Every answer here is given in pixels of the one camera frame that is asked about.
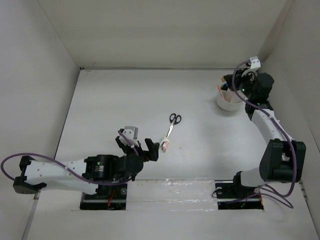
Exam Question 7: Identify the black handled scissors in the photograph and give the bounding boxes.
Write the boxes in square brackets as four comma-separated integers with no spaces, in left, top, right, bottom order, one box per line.
[165,113,182,138]

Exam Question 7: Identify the white round compartment container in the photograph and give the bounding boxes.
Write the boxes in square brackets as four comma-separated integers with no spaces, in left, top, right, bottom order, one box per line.
[215,84,244,112]

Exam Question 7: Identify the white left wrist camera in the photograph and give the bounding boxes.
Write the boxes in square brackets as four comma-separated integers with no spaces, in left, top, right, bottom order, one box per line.
[118,126,139,146]

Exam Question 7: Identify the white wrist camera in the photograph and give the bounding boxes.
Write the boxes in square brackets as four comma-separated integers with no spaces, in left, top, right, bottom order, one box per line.
[118,126,139,146]
[242,56,261,77]

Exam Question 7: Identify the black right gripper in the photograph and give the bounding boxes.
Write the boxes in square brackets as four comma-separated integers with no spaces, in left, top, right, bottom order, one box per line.
[223,68,256,100]

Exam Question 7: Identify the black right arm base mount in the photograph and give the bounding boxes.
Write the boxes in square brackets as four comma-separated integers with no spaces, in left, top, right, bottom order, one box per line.
[211,172,264,210]

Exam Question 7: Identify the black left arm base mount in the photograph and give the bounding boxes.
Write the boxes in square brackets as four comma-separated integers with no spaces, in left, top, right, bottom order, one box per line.
[79,183,128,211]

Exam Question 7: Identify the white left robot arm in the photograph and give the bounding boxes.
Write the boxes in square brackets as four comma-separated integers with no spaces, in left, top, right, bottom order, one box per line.
[13,133,160,199]

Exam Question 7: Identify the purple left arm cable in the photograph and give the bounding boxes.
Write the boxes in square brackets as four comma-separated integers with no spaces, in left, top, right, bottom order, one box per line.
[1,131,138,186]

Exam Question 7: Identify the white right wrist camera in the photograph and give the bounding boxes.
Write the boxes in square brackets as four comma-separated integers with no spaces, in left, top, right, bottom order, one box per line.
[242,56,261,77]

